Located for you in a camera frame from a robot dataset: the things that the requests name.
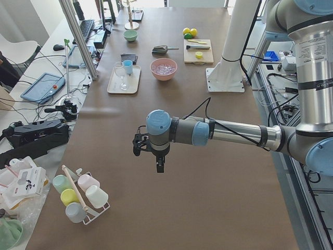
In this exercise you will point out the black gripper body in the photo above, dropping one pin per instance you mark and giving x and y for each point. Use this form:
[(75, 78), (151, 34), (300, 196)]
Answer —
[(158, 155)]

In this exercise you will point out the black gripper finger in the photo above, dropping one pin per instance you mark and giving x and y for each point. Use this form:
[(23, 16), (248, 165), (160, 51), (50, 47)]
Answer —
[(158, 164), (161, 165)]

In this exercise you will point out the metal ice scoop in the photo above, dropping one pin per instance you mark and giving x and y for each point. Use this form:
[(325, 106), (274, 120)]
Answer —
[(163, 49)]

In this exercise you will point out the white cup in rack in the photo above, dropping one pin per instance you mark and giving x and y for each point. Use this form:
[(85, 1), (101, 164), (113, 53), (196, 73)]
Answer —
[(96, 196)]

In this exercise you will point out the pink cup in rack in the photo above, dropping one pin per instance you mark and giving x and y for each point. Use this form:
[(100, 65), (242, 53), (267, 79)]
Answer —
[(85, 181)]

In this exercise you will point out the white cup rack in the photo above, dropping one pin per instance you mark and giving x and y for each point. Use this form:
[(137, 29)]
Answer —
[(92, 213)]

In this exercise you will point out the clear ice cubes pile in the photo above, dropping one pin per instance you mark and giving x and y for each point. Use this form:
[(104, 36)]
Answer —
[(163, 69)]

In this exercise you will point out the light blue cup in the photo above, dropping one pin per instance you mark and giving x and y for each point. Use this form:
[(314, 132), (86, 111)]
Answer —
[(128, 66)]

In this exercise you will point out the yellow cup in rack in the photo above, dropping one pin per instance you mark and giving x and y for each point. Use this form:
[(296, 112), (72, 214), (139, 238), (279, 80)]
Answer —
[(68, 196)]

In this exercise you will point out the grey cup in rack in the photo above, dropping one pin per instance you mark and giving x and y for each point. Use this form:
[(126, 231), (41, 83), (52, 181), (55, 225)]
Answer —
[(75, 212)]

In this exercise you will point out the mint cup in rack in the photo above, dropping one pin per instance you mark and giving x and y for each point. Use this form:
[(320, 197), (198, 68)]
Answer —
[(61, 183)]

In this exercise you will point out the cream serving tray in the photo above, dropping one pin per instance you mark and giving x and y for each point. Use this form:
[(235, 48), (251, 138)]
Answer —
[(132, 80)]

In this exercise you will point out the pink bowl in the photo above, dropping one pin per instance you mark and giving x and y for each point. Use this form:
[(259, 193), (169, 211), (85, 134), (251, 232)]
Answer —
[(163, 61)]

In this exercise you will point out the clear wine glass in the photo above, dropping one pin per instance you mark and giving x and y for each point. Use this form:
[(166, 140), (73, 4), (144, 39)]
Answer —
[(120, 72)]

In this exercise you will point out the grey folded cloth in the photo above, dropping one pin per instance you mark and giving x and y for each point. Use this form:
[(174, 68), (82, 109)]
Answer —
[(131, 57)]

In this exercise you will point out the bamboo cutting board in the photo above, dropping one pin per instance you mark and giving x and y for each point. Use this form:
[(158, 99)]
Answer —
[(198, 51)]

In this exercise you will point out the half lemon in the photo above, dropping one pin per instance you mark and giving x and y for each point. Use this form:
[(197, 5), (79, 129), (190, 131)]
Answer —
[(199, 54)]

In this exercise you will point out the steel muddler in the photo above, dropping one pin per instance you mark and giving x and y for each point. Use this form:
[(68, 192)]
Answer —
[(197, 47)]

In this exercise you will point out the yellow plastic knife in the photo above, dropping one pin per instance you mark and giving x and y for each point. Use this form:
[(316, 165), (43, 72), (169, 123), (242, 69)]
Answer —
[(196, 41)]

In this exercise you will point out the green lime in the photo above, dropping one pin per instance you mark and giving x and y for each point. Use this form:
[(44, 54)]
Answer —
[(188, 36)]

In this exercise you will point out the green bowl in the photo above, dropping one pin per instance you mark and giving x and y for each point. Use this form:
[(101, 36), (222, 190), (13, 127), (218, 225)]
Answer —
[(130, 35)]

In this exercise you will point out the yellow lemon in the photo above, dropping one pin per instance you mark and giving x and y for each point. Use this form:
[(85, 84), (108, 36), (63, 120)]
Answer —
[(193, 32), (186, 30)]

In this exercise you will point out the blue teach pendant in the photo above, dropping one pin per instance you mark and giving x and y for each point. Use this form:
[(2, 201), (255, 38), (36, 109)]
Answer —
[(44, 88), (74, 57)]

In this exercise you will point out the white product box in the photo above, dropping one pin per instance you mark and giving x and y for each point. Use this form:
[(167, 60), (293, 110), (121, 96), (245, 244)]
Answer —
[(30, 182)]

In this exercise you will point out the wooden glass stand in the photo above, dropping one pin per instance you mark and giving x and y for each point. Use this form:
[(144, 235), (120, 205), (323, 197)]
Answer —
[(130, 25)]

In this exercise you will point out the black keyboard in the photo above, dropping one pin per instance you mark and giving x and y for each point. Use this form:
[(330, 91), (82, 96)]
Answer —
[(86, 27)]

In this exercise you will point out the computer mouse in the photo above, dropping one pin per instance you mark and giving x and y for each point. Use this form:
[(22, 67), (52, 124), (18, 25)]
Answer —
[(58, 47)]

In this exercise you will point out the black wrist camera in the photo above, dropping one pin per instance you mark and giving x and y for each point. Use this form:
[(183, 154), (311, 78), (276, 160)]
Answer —
[(141, 142)]

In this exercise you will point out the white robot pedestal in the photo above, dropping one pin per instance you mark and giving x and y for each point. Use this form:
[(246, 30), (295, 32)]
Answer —
[(227, 75)]

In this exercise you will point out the aluminium frame post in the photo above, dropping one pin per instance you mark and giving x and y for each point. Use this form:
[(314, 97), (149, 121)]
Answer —
[(68, 11)]

